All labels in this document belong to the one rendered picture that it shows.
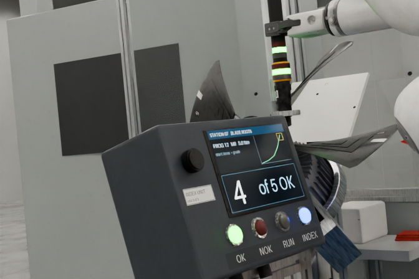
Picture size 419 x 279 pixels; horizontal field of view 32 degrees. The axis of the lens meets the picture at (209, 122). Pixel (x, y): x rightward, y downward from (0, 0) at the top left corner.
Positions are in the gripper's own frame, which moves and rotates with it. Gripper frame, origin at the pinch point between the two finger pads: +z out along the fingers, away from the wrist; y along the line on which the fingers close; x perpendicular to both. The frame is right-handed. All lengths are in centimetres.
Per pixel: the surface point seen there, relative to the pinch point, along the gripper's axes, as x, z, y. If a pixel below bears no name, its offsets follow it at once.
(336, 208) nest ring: -44.3, -3.8, 12.6
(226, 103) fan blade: -15.9, 21.9, 5.0
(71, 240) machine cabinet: -82, 250, 130
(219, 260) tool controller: -37, -44, -80
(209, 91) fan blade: -12.0, 30.8, 9.6
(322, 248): -51, -9, -4
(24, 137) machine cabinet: -19, 280, 124
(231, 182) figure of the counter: -28, -42, -74
